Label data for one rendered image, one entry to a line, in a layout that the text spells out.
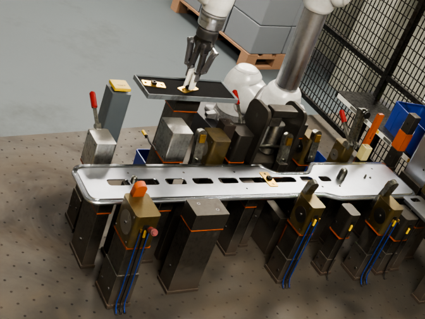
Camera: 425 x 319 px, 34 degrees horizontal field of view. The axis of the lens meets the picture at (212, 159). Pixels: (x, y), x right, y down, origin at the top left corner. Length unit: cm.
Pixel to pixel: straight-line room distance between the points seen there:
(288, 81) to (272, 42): 311
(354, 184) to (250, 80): 69
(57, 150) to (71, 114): 170
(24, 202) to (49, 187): 14
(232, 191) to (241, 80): 83
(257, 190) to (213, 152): 20
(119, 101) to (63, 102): 225
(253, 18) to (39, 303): 416
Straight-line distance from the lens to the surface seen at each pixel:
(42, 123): 434
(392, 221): 260
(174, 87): 249
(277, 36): 606
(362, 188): 270
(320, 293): 260
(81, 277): 226
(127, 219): 201
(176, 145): 234
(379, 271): 285
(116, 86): 237
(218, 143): 242
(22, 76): 481
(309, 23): 284
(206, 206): 215
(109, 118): 241
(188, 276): 229
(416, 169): 296
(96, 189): 212
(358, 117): 279
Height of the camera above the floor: 221
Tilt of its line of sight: 29 degrees down
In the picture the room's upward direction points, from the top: 21 degrees clockwise
